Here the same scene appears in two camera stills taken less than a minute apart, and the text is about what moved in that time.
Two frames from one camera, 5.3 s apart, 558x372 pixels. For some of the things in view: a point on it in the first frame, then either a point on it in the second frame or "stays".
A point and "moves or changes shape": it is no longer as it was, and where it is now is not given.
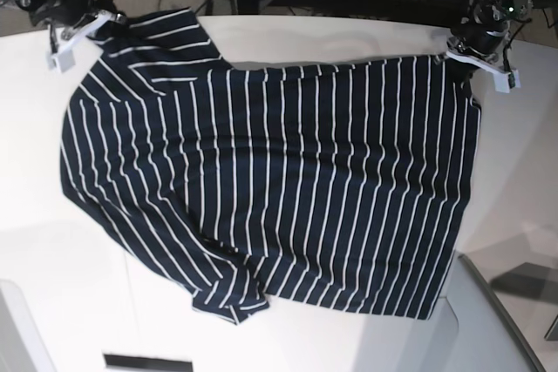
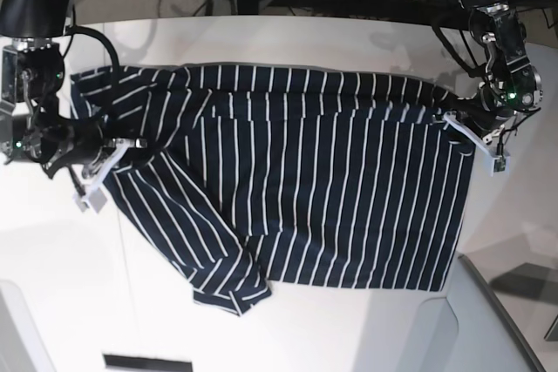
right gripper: [485, 38] to [486, 121]
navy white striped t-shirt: [343, 187] moves or changes shape
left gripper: [70, 6] to [84, 145]
